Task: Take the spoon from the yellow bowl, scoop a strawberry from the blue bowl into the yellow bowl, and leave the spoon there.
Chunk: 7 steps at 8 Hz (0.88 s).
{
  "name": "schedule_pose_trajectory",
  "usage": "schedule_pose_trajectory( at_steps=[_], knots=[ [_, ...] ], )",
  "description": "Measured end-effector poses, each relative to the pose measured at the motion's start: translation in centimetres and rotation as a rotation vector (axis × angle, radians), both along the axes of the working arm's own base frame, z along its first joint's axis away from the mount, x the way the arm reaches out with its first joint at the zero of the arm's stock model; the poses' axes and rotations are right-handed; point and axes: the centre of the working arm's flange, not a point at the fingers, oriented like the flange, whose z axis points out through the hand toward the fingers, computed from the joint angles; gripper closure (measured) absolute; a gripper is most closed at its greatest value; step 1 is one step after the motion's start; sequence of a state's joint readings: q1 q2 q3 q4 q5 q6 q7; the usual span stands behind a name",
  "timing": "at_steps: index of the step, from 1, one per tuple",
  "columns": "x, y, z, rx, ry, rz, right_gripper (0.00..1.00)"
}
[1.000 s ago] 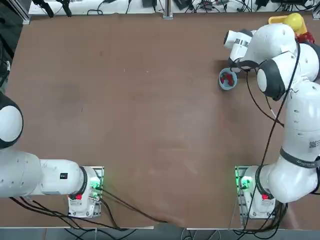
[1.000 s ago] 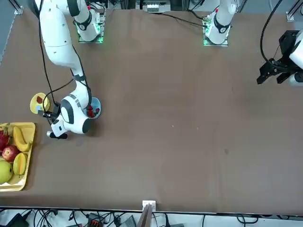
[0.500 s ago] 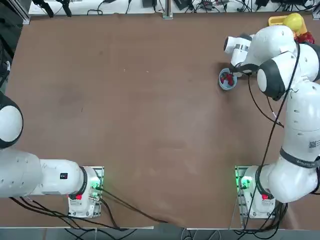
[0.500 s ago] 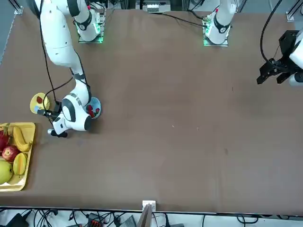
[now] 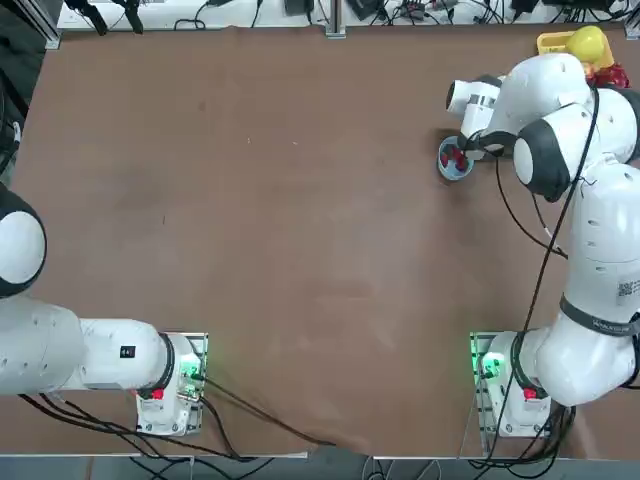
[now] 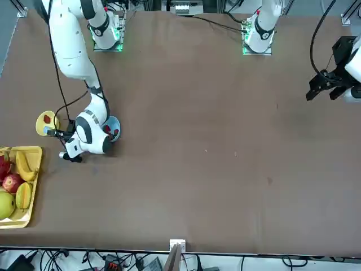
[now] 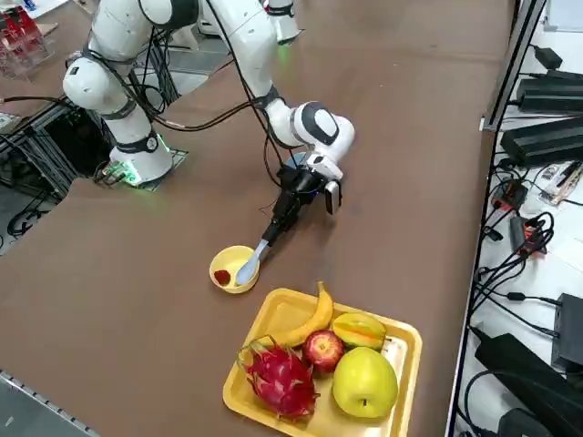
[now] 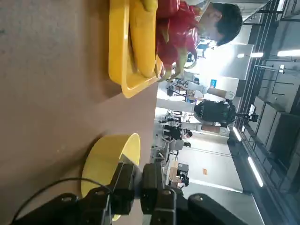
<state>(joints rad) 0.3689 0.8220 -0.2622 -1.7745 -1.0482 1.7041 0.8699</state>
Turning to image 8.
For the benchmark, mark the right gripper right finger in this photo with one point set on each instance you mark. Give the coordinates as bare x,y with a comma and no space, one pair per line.
152,187

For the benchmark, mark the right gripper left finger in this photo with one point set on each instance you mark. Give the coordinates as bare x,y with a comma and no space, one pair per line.
124,187

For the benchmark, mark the yellow bowl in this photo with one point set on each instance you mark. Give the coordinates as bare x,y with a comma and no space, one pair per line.
103,159

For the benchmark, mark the black device on stand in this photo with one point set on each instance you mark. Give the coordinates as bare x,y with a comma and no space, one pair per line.
214,111

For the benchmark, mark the ceiling strip light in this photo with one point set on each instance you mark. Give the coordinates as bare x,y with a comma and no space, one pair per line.
255,171
257,55
288,53

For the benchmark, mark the yellow plastic tray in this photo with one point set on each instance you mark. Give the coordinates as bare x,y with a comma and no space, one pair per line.
117,47

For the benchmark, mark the yellow banana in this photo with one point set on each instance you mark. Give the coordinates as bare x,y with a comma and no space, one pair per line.
143,39

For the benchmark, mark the pink dragon fruit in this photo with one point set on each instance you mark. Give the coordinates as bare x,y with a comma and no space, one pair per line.
178,35

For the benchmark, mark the person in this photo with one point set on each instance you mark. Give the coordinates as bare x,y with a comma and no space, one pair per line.
225,23

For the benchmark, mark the red apple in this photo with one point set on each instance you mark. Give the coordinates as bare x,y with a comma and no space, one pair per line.
167,7

